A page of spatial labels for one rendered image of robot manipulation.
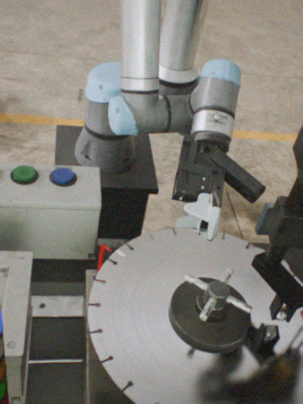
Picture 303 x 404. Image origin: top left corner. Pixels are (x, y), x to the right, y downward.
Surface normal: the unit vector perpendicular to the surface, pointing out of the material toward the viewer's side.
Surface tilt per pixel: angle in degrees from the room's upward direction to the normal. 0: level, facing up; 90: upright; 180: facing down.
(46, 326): 0
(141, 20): 68
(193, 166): 34
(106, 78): 8
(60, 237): 90
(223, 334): 5
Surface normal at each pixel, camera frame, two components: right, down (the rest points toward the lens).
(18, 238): 0.11, 0.68
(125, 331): 0.15, -0.73
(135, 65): -0.22, 0.33
